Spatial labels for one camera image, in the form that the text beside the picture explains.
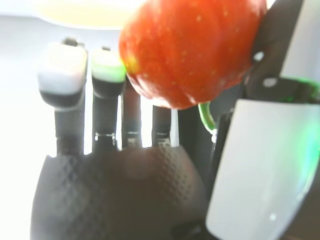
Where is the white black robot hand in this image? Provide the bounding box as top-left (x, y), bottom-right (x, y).
top-left (29, 0), bottom-right (320, 240)

